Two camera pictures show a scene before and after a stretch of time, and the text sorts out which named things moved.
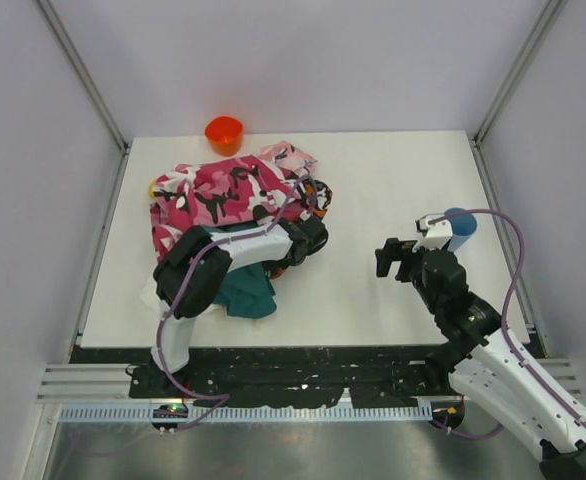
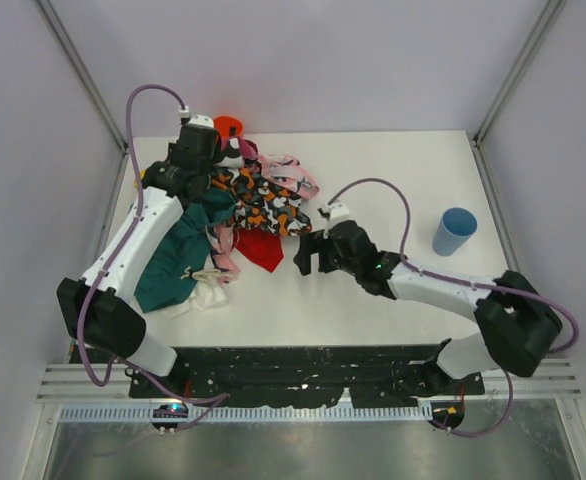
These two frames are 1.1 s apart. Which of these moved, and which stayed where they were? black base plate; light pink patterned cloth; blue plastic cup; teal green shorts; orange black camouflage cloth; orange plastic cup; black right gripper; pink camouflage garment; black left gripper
Moved: orange black camouflage cloth; teal green shorts; light pink patterned cloth; black left gripper; black right gripper; pink camouflage garment
Stayed: blue plastic cup; black base plate; orange plastic cup
